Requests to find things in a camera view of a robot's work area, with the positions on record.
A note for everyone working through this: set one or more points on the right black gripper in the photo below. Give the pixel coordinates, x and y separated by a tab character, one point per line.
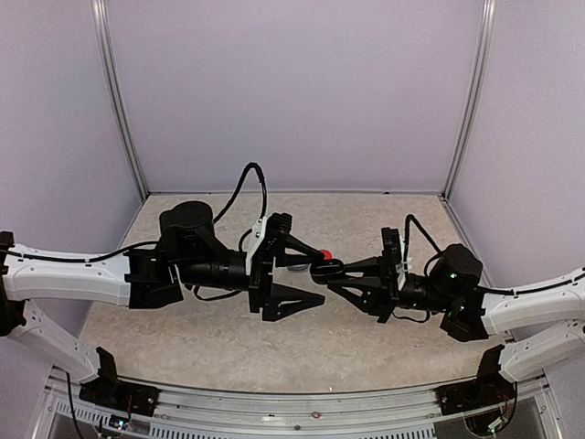
380	297

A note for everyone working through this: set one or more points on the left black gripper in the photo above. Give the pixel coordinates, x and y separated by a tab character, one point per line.
268	296

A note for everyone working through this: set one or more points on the purple earbud charging case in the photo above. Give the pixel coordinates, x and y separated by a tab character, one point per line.
298	267

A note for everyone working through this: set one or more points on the black charging case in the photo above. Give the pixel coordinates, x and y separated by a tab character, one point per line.
327	270

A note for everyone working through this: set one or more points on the red round charging case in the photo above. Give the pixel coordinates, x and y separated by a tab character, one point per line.
325	253

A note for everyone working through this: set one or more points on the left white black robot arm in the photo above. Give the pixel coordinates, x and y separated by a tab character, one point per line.
149	275

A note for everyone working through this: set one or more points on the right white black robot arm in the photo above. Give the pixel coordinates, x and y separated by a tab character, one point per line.
450	287

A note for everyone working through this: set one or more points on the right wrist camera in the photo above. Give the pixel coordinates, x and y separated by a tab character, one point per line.
394	268

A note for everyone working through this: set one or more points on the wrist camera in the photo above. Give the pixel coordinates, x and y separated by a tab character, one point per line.
394	268
265	234

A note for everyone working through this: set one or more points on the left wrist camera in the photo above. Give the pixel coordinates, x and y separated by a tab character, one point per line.
265	234

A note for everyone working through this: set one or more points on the front aluminium rail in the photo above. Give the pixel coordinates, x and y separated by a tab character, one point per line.
190	412

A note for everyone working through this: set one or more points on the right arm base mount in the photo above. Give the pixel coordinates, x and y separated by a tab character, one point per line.
472	395

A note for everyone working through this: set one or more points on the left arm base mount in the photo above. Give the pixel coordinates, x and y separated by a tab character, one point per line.
123	396

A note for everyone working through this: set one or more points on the right aluminium frame post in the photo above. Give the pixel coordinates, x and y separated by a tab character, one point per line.
480	61

